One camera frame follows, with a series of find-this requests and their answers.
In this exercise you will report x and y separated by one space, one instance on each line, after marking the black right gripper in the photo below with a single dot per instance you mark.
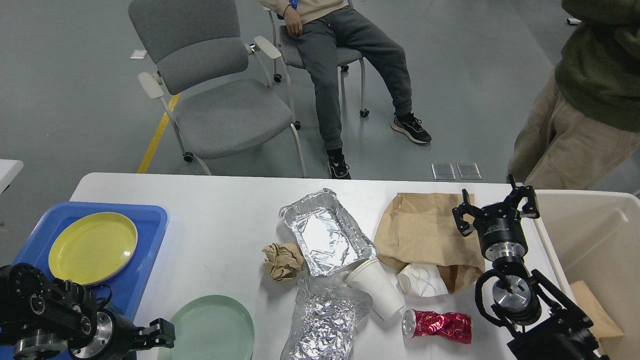
502 236

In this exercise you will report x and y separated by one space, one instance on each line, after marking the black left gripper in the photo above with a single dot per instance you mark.
117 338

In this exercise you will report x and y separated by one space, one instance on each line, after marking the light green plate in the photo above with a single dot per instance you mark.
211 327

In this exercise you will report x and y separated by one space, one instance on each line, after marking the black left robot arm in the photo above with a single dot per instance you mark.
42 318

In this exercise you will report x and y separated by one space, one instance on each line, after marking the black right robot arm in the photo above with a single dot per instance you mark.
545 323

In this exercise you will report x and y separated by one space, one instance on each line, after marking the metal floor plates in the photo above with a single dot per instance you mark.
461 171

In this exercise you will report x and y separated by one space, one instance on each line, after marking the brown paper bag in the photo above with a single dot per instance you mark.
419 228

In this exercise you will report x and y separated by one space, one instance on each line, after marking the crushed white paper cup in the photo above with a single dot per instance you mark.
421 280

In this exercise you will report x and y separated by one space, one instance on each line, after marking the yellow plate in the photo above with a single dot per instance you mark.
93 248

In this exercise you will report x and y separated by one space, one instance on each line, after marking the beige plastic bin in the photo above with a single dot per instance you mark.
596 235

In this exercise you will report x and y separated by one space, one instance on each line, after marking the blue plastic tray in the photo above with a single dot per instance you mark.
128 284

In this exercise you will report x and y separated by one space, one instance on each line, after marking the standing person green hoodie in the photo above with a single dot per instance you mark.
585 121

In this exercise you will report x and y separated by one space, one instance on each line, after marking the crushed red can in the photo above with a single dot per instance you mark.
453 326

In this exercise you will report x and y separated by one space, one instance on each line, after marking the crumpled brown paper ball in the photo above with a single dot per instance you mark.
283 262

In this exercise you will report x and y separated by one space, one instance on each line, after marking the aluminium foil tray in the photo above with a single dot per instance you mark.
328 236

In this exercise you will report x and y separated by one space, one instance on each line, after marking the brown paper in bin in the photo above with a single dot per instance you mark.
603 325

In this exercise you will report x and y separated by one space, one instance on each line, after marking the crumpled aluminium foil sheet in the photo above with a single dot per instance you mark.
325 320

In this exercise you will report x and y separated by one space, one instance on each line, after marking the white side table corner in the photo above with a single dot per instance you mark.
9 170

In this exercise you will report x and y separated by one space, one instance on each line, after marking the empty grey chair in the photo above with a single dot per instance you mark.
195 41

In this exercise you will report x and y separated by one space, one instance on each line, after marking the occupied grey chair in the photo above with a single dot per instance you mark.
291 58

